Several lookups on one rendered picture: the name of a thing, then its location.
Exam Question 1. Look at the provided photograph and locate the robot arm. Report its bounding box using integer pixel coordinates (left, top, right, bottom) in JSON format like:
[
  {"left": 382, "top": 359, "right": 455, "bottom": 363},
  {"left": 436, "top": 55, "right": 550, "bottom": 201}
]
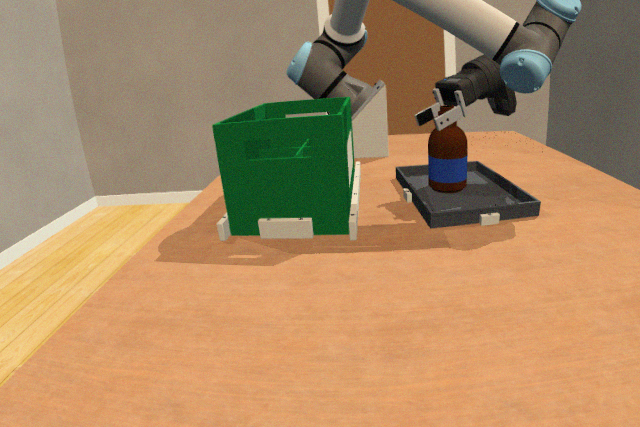
[{"left": 287, "top": 0, "right": 581, "bottom": 116}]

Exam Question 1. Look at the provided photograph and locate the green crate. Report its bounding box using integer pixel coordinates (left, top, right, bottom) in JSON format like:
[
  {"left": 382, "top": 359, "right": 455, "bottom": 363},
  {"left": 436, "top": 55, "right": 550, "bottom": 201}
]
[{"left": 212, "top": 97, "right": 355, "bottom": 236}]

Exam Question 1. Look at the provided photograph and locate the blue and brown bottle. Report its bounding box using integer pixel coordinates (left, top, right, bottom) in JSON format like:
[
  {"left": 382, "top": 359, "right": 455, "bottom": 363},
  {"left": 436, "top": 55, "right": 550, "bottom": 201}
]
[{"left": 428, "top": 121, "right": 468, "bottom": 193}]

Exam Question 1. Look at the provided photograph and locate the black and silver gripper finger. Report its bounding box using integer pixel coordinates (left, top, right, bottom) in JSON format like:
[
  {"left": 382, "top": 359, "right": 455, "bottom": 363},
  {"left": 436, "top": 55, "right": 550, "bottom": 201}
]
[
  {"left": 414, "top": 88, "right": 444, "bottom": 126},
  {"left": 433, "top": 90, "right": 468, "bottom": 131}
]

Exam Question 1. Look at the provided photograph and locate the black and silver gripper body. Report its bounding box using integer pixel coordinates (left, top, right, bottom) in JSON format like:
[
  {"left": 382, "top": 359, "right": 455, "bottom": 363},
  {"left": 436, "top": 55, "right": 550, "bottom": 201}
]
[{"left": 435, "top": 54, "right": 517, "bottom": 116}]

